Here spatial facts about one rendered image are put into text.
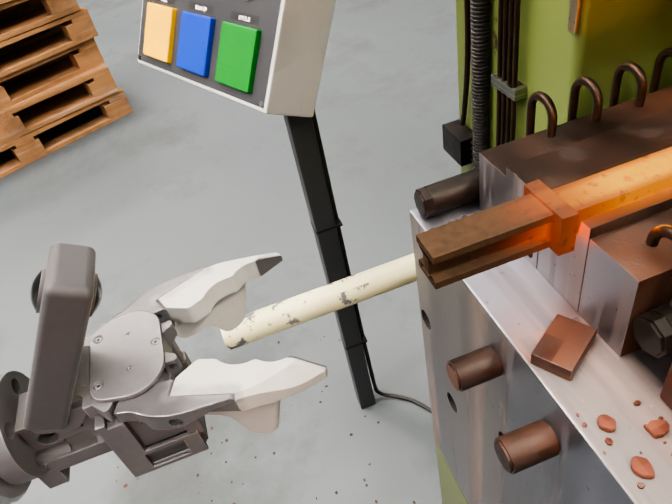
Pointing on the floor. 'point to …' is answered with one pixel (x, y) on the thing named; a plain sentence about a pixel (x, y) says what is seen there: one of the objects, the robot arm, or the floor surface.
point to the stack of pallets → (50, 77)
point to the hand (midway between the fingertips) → (291, 302)
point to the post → (328, 245)
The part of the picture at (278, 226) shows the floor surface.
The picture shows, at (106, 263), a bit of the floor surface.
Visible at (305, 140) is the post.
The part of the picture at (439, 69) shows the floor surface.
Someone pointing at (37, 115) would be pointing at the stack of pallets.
